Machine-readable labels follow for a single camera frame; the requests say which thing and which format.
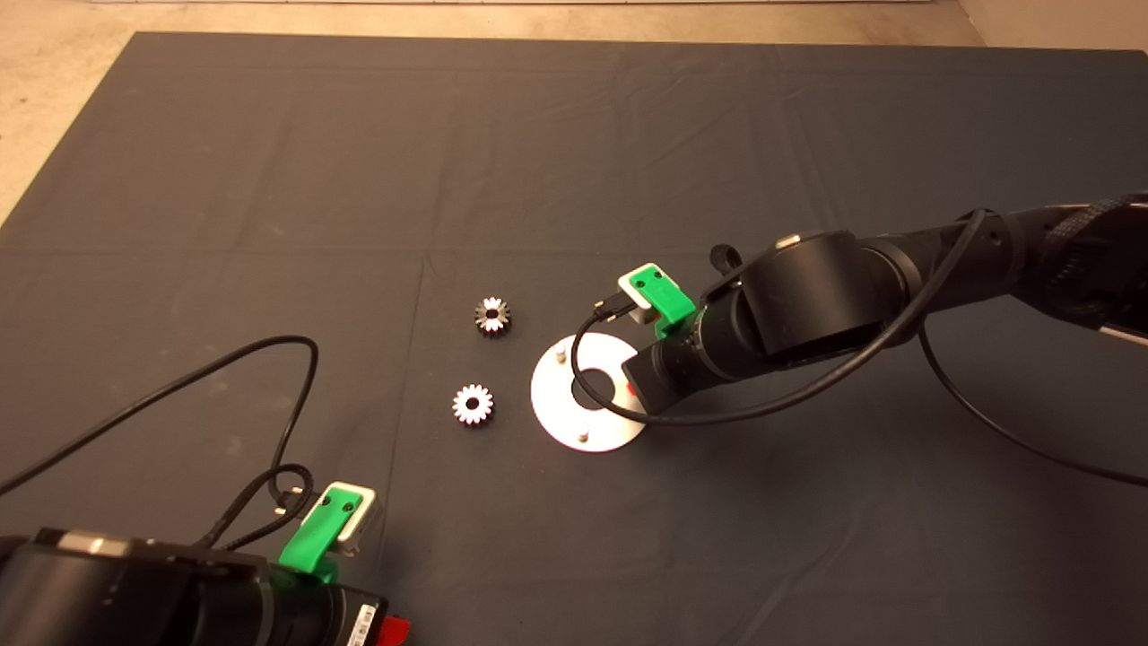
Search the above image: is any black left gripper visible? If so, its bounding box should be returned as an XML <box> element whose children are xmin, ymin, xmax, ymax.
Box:
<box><xmin>267</xmin><ymin>570</ymin><xmax>412</xmax><ymax>646</ymax></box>

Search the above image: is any round white metal carrier plate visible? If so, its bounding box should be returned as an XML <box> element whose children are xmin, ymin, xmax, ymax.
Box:
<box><xmin>530</xmin><ymin>333</ymin><xmax>648</xmax><ymax>452</ymax></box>

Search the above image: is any right gripper green camera mount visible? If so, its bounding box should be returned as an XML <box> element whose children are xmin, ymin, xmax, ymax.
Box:
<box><xmin>628</xmin><ymin>266</ymin><xmax>697</xmax><ymax>340</ymax></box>

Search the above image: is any left gripper silver camera box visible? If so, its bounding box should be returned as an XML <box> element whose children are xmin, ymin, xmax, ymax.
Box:
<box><xmin>332</xmin><ymin>483</ymin><xmax>379</xmax><ymax>553</ymax></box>

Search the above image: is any gripper silver camera box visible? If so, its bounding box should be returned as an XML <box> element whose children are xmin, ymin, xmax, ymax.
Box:
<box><xmin>617</xmin><ymin>263</ymin><xmax>660</xmax><ymax>324</ymax></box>
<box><xmin>332</xmin><ymin>483</ymin><xmax>379</xmax><ymax>553</ymax></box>

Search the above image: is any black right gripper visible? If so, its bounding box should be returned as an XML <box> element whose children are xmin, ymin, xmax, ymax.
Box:
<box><xmin>623</xmin><ymin>327</ymin><xmax>718</xmax><ymax>415</ymax></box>

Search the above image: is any left gripper green camera mount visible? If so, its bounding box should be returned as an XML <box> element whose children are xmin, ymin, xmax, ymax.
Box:
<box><xmin>279</xmin><ymin>489</ymin><xmax>364</xmax><ymax>584</ymax></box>

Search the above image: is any gripper green camera mount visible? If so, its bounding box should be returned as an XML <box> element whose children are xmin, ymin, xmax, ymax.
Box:
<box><xmin>628</xmin><ymin>266</ymin><xmax>697</xmax><ymax>340</ymax></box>
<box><xmin>279</xmin><ymin>489</ymin><xmax>364</xmax><ymax>584</ymax></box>

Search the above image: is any dark grey table cloth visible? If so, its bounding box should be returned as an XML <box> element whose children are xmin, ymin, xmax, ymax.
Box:
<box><xmin>0</xmin><ymin>33</ymin><xmax>1148</xmax><ymax>646</ymax></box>

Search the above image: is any small steel planetary gear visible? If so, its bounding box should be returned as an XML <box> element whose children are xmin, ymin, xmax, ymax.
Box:
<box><xmin>452</xmin><ymin>384</ymin><xmax>495</xmax><ymax>428</ymax></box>
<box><xmin>474</xmin><ymin>297</ymin><xmax>512</xmax><ymax>338</ymax></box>

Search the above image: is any right gripper silver camera box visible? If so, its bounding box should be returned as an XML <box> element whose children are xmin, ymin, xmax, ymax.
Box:
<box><xmin>617</xmin><ymin>263</ymin><xmax>660</xmax><ymax>324</ymax></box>

